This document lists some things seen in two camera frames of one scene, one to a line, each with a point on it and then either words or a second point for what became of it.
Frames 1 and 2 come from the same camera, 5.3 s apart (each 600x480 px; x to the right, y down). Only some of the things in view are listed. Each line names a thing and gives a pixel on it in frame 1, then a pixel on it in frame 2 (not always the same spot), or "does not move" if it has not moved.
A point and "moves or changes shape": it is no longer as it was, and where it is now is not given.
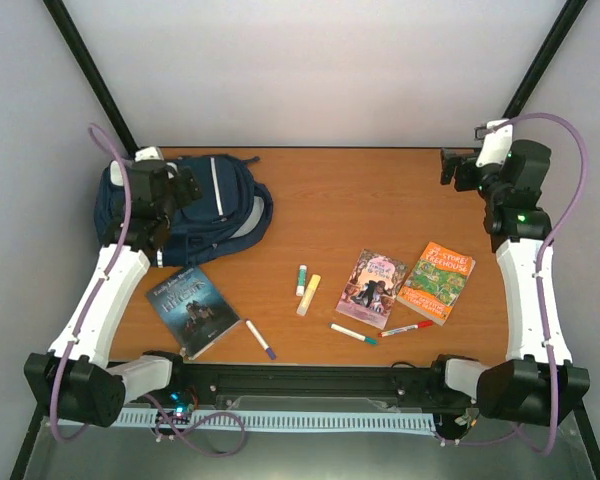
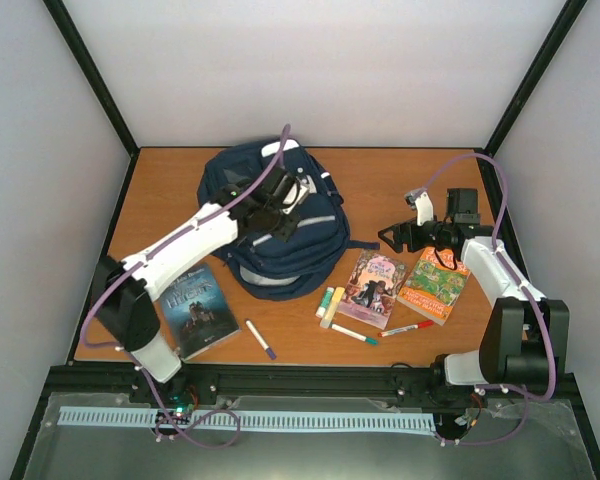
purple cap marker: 260,340 does not move
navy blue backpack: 233,212 moves or changes shape
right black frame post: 567,21 does not move
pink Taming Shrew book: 371,288 does not move
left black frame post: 92,75 does not move
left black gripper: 186,196 to 284,234
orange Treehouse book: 434,284 does not move
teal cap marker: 355,334 does not move
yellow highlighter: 308,295 to 332,307
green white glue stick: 302,276 to 321,309
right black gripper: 450,160 to 401,229
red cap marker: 421,325 does not move
